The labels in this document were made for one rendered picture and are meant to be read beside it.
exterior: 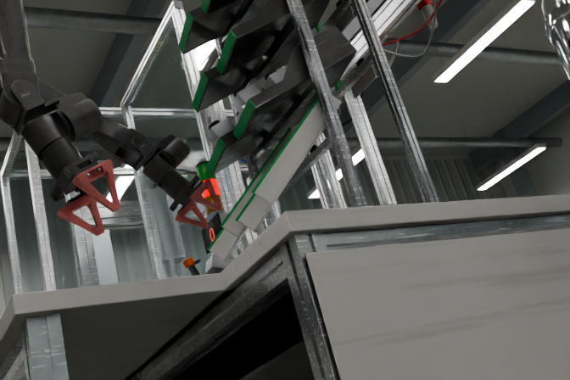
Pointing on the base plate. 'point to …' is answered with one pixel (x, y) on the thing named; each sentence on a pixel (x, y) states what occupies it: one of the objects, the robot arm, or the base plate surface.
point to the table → (142, 326)
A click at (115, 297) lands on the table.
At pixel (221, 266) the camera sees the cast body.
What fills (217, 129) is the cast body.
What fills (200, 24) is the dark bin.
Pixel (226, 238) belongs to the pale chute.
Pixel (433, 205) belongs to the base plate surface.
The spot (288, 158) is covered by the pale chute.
